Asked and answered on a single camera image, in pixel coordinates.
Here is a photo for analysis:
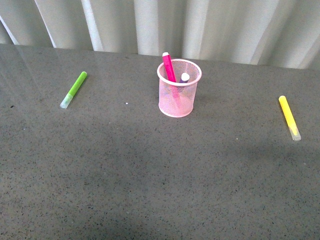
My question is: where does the purple marker pen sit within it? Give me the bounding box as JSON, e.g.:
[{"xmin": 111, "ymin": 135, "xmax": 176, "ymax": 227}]
[{"xmin": 179, "ymin": 72, "xmax": 190, "ymax": 84}]

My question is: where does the pink marker pen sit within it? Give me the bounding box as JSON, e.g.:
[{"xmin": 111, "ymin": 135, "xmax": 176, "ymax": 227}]
[{"xmin": 161, "ymin": 51, "xmax": 181, "ymax": 106}]

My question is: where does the pink mesh cup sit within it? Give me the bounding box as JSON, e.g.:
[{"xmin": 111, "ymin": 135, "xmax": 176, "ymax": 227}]
[{"xmin": 157, "ymin": 59, "xmax": 202, "ymax": 118}]

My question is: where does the green marker pen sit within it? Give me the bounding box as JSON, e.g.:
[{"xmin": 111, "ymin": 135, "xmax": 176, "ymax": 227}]
[{"xmin": 59, "ymin": 71, "xmax": 88, "ymax": 109}]

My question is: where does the yellow marker pen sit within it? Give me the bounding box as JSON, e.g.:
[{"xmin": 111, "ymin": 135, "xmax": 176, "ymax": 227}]
[{"xmin": 278, "ymin": 95, "xmax": 302, "ymax": 141}]

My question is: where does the white pleated curtain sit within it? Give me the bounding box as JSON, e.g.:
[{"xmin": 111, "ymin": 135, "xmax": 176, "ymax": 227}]
[{"xmin": 0, "ymin": 0, "xmax": 320, "ymax": 70}]

